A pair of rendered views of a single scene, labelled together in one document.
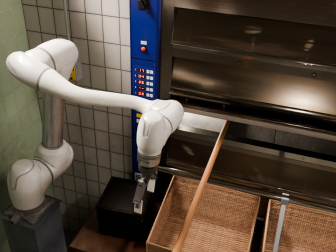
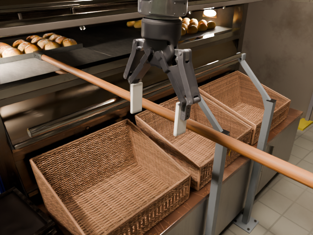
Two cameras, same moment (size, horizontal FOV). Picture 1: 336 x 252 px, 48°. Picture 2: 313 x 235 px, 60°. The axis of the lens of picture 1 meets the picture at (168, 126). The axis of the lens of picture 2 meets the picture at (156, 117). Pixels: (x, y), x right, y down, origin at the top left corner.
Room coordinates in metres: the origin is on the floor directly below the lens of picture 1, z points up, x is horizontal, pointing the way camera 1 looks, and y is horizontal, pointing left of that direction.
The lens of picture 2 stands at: (0.91, 0.54, 1.57)
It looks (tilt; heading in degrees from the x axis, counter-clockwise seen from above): 28 degrees down; 298
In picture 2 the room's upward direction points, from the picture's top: straight up
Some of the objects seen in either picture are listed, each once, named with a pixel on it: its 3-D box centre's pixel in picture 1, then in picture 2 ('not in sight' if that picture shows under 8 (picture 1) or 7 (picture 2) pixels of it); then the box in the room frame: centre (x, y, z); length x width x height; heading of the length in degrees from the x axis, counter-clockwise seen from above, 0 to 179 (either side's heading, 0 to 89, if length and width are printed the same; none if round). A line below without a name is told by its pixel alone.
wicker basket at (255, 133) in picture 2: not in sight; (243, 103); (1.20, -1.38, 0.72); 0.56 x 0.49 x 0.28; 73
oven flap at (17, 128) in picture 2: (320, 182); (159, 75); (1.64, -0.87, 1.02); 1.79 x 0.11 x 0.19; 73
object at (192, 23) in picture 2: not in sight; (171, 23); (1.89, -1.55, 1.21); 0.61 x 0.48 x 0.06; 163
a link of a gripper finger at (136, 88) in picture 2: (151, 185); (136, 98); (1.21, 0.06, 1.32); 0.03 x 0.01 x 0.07; 72
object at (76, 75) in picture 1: (71, 70); not in sight; (2.03, 0.58, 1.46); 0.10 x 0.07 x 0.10; 73
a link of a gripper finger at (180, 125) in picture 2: (138, 206); (180, 118); (1.09, 0.10, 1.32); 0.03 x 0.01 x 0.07; 72
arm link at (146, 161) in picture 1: (149, 155); (162, 0); (1.15, 0.07, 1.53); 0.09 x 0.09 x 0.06
